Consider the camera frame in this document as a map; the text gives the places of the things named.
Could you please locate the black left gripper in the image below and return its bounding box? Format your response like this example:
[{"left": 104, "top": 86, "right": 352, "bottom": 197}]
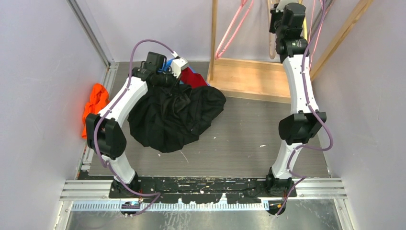
[{"left": 156, "top": 68, "right": 182, "bottom": 96}]

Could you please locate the red pleated skirt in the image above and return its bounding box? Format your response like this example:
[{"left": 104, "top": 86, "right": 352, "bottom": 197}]
[{"left": 180, "top": 67, "right": 209, "bottom": 89}]

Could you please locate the wooden hanger with metal hook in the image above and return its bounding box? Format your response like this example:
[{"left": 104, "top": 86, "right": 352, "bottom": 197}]
[{"left": 302, "top": 17, "right": 308, "bottom": 41}]

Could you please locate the black garment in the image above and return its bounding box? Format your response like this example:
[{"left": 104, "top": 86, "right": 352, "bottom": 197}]
[{"left": 127, "top": 84, "right": 226, "bottom": 153}]

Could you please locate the pink wire hanger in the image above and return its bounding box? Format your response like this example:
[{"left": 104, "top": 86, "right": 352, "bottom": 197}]
[{"left": 308, "top": 0, "right": 334, "bottom": 70}]

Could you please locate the pink plastic hanger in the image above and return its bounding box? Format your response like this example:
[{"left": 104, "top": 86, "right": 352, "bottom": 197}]
[{"left": 214, "top": 0, "right": 254, "bottom": 59}]

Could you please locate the blue plastic bin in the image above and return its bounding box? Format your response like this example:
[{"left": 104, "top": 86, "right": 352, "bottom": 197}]
[{"left": 164, "top": 58, "right": 209, "bottom": 89}]

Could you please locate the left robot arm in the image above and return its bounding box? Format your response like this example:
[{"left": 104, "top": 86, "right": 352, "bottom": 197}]
[{"left": 85, "top": 52, "right": 189, "bottom": 198}]

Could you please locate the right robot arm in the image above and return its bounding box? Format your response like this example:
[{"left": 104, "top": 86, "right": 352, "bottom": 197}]
[{"left": 265, "top": 0, "right": 327, "bottom": 197}]

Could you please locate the wooden rack base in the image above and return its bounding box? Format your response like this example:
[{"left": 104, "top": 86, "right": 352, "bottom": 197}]
[{"left": 207, "top": 58, "right": 291, "bottom": 104}]

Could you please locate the orange cloth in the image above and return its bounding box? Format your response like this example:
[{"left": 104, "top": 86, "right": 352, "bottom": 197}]
[{"left": 81, "top": 83, "right": 110, "bottom": 139}]

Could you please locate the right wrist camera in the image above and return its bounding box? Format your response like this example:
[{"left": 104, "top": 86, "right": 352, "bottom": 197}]
[{"left": 274, "top": 0, "right": 290, "bottom": 12}]

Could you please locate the wooden rack post left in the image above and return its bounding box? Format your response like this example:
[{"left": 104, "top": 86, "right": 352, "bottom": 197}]
[{"left": 207, "top": 0, "right": 218, "bottom": 82}]

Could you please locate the wooden rack post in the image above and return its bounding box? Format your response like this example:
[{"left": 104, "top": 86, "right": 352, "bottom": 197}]
[
  {"left": 207, "top": 0, "right": 218, "bottom": 82},
  {"left": 309, "top": 0, "right": 373, "bottom": 81}
]

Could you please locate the wooden rack post right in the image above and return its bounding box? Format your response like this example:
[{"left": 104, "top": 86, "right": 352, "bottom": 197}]
[{"left": 309, "top": 0, "right": 373, "bottom": 81}]

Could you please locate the aluminium frame rail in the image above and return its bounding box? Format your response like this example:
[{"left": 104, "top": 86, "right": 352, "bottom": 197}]
[{"left": 67, "top": 0, "right": 111, "bottom": 67}]

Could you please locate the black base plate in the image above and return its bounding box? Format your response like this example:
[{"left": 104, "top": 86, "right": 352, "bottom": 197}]
[{"left": 109, "top": 177, "right": 297, "bottom": 204}]

